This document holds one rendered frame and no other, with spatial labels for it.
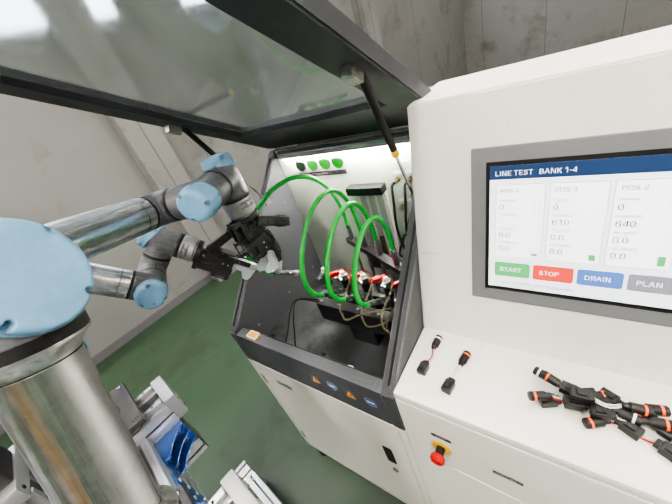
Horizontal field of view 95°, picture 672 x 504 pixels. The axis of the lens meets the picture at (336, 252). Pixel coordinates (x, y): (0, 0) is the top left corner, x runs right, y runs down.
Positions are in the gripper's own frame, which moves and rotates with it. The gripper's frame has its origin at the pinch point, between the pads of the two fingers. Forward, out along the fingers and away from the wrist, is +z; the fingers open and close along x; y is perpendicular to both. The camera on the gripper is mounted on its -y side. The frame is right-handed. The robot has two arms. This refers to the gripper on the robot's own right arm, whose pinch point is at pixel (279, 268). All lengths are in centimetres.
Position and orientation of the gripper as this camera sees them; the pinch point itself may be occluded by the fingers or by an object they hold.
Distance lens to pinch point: 92.9
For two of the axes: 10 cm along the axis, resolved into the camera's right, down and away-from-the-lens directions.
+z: 3.0, 8.1, 5.1
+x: 8.0, 0.9, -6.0
